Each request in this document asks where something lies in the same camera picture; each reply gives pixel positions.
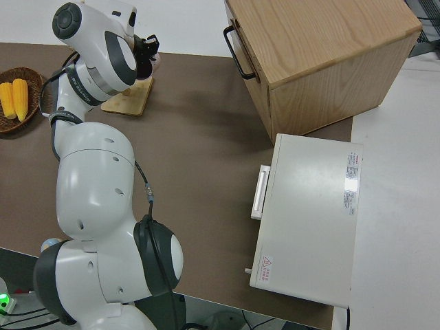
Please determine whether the brown table mat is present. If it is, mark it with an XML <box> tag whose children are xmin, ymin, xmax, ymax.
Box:
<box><xmin>0</xmin><ymin>41</ymin><xmax>355</xmax><ymax>330</ymax></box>

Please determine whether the brown wicker basket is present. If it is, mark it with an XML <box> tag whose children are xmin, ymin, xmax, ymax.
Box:
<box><xmin>0</xmin><ymin>67</ymin><xmax>45</xmax><ymax>134</ymax></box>

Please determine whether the wooden mug rack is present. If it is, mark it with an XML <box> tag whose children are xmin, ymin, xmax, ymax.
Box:
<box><xmin>100</xmin><ymin>77</ymin><xmax>155</xmax><ymax>117</ymax></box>

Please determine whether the yellow corn cob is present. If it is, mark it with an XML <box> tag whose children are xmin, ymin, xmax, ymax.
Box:
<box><xmin>12</xmin><ymin>78</ymin><xmax>29</xmax><ymax>122</ymax></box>
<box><xmin>0</xmin><ymin>82</ymin><xmax>17</xmax><ymax>120</ymax></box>

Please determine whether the black cabinet handle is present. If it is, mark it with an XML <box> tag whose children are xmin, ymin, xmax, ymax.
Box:
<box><xmin>223</xmin><ymin>19</ymin><xmax>262</xmax><ymax>83</ymax></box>

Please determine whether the white toaster oven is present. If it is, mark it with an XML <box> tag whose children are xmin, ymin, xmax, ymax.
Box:
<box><xmin>249</xmin><ymin>133</ymin><xmax>364</xmax><ymax>309</ymax></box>

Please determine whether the wooden cabinet box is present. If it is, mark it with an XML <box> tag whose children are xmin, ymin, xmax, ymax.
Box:
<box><xmin>223</xmin><ymin>0</ymin><xmax>423</xmax><ymax>138</ymax></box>

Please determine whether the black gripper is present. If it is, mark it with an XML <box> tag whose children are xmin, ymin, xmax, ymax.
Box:
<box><xmin>133</xmin><ymin>34</ymin><xmax>161</xmax><ymax>81</ymax></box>

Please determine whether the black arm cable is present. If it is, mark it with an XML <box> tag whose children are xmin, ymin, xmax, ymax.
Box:
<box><xmin>41</xmin><ymin>51</ymin><xmax>188</xmax><ymax>330</ymax></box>

